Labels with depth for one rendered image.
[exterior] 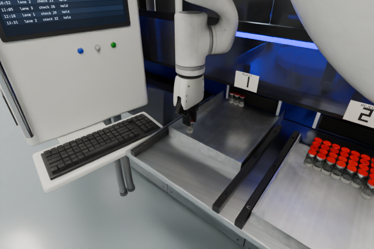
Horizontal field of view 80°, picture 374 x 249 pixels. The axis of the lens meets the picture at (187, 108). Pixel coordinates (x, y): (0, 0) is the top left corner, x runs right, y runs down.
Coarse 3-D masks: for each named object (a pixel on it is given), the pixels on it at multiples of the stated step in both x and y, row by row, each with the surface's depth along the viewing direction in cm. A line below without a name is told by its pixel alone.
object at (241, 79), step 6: (240, 72) 76; (240, 78) 77; (246, 78) 76; (252, 78) 74; (258, 78) 73; (234, 84) 80; (240, 84) 78; (246, 84) 77; (252, 84) 75; (252, 90) 76
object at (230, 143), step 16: (208, 112) 85; (224, 112) 85; (240, 112) 85; (256, 112) 85; (176, 128) 75; (208, 128) 76; (224, 128) 76; (240, 128) 76; (256, 128) 76; (272, 128) 73; (192, 144) 67; (208, 144) 69; (224, 144) 69; (240, 144) 69; (256, 144) 64; (224, 160) 61; (240, 160) 63
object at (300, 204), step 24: (288, 168) 60; (312, 168) 60; (264, 192) 50; (288, 192) 54; (312, 192) 54; (336, 192) 54; (264, 216) 48; (288, 216) 48; (312, 216) 48; (336, 216) 48; (360, 216) 48; (288, 240) 42; (312, 240) 44; (336, 240) 44; (360, 240) 44
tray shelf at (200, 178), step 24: (168, 144) 69; (168, 168) 61; (192, 168) 61; (216, 168) 61; (264, 168) 61; (192, 192) 54; (216, 192) 54; (240, 192) 54; (216, 216) 50; (264, 240) 44
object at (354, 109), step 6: (354, 102) 58; (360, 102) 58; (348, 108) 60; (354, 108) 59; (360, 108) 58; (372, 108) 56; (348, 114) 60; (354, 114) 60; (372, 114) 57; (348, 120) 61; (354, 120) 60; (372, 120) 57; (372, 126) 58
